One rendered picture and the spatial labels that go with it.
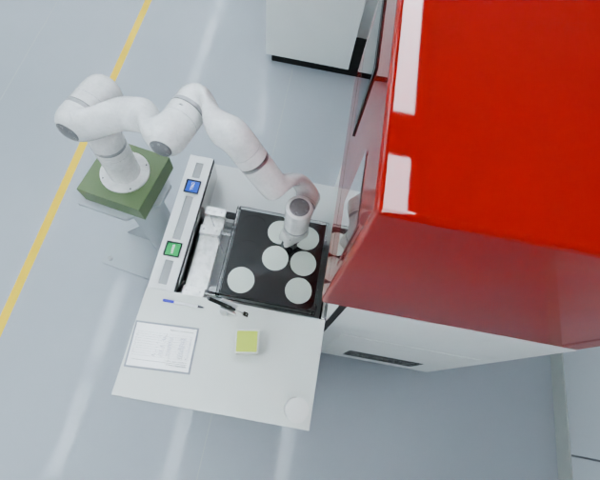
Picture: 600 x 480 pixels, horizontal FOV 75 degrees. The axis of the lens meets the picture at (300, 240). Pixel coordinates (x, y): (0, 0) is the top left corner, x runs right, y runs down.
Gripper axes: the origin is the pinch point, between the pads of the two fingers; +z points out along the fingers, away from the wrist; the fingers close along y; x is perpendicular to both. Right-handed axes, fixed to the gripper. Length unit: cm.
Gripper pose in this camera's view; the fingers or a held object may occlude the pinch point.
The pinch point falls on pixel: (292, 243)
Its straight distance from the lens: 150.2
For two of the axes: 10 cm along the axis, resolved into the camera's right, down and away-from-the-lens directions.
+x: 5.2, 8.1, -2.7
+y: -8.5, 4.6, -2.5
